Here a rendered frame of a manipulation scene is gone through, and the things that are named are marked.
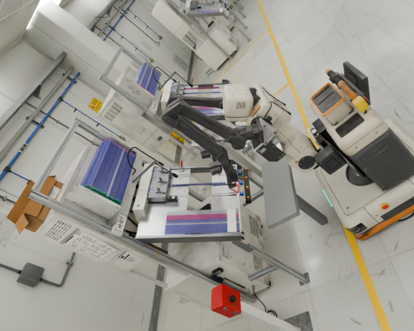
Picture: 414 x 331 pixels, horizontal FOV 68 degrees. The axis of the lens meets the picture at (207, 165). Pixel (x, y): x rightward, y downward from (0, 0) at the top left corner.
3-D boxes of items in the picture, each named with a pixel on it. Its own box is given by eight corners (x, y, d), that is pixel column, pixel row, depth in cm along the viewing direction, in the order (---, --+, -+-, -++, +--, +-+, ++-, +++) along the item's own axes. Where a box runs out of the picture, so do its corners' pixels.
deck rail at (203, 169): (236, 169, 256) (236, 164, 252) (236, 171, 254) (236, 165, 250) (152, 173, 261) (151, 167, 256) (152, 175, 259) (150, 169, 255)
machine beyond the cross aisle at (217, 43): (249, 24, 658) (181, -48, 575) (252, 38, 597) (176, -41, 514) (206, 68, 727) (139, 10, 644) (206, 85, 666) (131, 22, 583)
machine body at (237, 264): (264, 219, 299) (218, 189, 272) (275, 289, 247) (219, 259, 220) (218, 246, 332) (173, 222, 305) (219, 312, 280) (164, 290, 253)
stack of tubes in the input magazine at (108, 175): (136, 155, 243) (106, 136, 231) (121, 203, 205) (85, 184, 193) (127, 163, 249) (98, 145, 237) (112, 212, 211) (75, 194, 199)
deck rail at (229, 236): (241, 238, 205) (241, 232, 201) (242, 241, 204) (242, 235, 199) (137, 241, 210) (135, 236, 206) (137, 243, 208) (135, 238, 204)
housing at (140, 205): (157, 175, 259) (154, 163, 250) (147, 222, 223) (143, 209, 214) (148, 175, 260) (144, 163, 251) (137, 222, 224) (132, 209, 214)
